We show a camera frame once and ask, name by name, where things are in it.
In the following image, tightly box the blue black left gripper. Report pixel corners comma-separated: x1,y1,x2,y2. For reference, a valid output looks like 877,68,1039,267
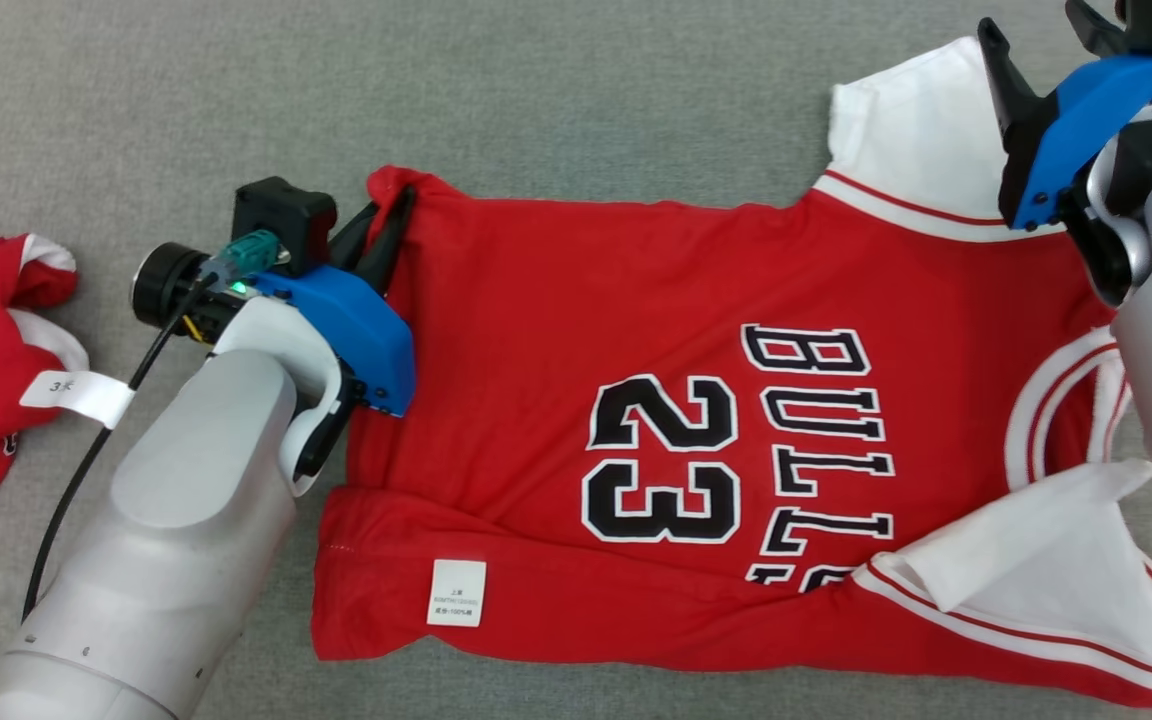
130,190,418,418

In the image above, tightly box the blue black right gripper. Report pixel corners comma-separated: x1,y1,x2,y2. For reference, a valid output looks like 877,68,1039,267
977,0,1152,233

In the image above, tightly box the red white number 23 jersey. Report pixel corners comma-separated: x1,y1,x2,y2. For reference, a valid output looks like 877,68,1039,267
311,38,1152,709

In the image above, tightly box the grey fabric padded table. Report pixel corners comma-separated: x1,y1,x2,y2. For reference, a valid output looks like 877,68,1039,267
0,0,1152,720

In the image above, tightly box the black cable with teal plug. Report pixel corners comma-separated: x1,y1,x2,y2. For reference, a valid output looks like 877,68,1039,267
21,229,283,623

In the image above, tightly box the white cable label tag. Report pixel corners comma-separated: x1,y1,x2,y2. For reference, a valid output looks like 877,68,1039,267
20,369,135,430

